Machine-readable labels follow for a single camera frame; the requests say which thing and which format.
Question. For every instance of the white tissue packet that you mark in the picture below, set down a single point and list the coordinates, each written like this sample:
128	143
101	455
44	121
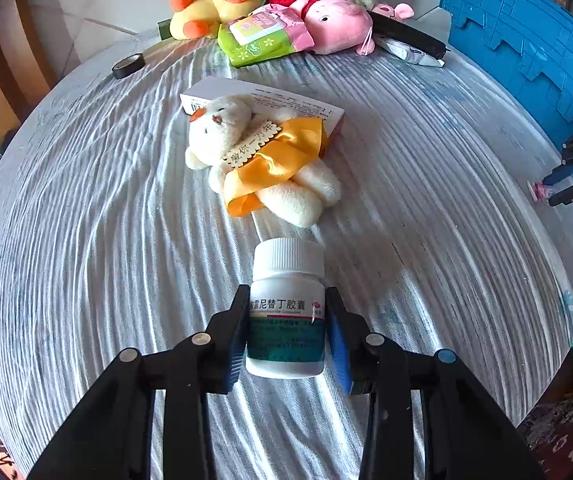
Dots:
406	52

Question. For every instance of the white medicine bottle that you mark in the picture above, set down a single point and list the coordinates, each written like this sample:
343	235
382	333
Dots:
286	320

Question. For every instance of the pink pig plush red dress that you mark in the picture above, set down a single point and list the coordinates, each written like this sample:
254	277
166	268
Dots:
336	22

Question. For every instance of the white cardboard box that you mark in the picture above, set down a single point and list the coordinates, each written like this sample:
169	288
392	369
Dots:
276	100

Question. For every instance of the yellow duck plush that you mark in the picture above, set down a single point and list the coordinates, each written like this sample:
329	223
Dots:
206	10

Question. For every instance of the dark floral cloth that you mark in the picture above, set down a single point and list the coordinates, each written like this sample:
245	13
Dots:
566	440

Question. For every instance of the white teddy bear yellow ribbon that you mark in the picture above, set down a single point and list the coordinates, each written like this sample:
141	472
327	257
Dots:
226	125

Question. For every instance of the black tape roll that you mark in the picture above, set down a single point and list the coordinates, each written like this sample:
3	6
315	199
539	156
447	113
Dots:
129	72

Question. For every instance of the small pink pig plush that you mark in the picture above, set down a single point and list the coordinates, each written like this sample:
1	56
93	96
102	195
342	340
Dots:
391	10

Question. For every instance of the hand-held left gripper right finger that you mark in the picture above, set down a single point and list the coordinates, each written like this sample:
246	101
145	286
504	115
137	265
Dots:
339	345

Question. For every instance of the blue plastic storage crate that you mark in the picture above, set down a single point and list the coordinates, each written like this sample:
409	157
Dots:
506	25

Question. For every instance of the small dark green box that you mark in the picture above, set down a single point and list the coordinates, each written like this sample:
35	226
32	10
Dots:
165	29

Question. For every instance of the black tube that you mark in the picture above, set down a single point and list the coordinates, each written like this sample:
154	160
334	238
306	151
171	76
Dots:
406	32

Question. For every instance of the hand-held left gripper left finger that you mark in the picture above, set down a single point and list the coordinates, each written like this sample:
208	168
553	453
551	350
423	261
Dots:
236	340

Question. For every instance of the pink green wet wipes pack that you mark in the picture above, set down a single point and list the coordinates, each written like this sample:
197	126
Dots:
256	35

